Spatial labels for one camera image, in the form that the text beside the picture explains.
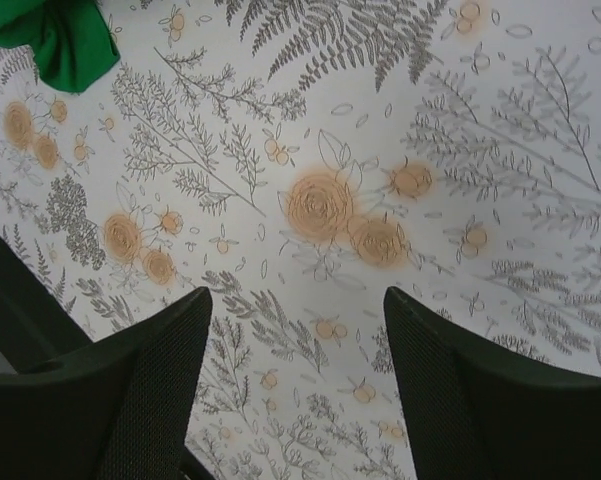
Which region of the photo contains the green t shirt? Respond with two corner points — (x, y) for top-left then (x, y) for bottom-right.
(0, 0), (120, 93)

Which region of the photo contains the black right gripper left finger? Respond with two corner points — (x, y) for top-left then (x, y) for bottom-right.
(0, 287), (212, 479)

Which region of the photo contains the floral table mat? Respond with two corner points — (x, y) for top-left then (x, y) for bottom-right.
(0, 1), (601, 479)

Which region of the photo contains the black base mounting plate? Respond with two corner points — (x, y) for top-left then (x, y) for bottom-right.
(0, 238), (92, 373)

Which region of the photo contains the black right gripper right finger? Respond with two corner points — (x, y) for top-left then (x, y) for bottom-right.
(383, 286), (601, 479)

